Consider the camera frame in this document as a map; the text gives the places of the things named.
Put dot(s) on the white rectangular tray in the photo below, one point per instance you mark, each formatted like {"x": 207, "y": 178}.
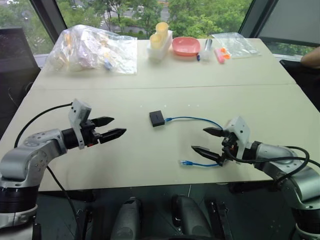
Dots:
{"x": 161, "y": 48}

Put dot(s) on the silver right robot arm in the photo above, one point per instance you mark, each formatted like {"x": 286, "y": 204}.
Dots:
{"x": 287, "y": 172}

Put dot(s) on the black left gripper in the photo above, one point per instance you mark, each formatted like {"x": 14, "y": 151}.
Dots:
{"x": 90, "y": 134}

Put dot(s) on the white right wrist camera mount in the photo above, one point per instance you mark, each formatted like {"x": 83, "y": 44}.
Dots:
{"x": 239, "y": 136}

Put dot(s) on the black bracket under table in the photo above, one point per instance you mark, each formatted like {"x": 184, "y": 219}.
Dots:
{"x": 217, "y": 217}

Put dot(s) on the tall yellow cup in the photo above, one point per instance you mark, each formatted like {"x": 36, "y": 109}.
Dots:
{"x": 162, "y": 29}

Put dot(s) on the short yellow cup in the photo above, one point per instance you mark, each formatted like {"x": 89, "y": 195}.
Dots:
{"x": 156, "y": 41}

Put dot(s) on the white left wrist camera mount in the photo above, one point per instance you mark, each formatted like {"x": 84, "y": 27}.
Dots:
{"x": 79, "y": 113}

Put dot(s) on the pink plastic bowl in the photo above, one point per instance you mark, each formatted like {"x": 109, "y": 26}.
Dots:
{"x": 186, "y": 45}

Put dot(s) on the clear plastic bag of items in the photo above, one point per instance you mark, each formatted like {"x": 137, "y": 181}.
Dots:
{"x": 91, "y": 50}

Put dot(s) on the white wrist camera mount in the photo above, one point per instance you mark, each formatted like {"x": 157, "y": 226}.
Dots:
{"x": 79, "y": 113}
{"x": 239, "y": 136}

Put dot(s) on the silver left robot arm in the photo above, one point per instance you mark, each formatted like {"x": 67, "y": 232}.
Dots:
{"x": 23, "y": 160}

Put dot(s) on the flat clear plastic bag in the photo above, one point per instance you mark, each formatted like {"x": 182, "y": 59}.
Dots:
{"x": 236, "y": 45}

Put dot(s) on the dark rounded robot leg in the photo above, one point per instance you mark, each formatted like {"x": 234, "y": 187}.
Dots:
{"x": 187, "y": 217}
{"x": 127, "y": 220}

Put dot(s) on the small black box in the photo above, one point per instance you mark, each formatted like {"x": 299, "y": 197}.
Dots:
{"x": 157, "y": 119}

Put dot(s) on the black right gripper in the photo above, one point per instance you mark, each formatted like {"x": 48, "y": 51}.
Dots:
{"x": 228, "y": 147}

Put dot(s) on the clear bottle with blue cap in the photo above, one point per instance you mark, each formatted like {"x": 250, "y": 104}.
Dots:
{"x": 206, "y": 50}

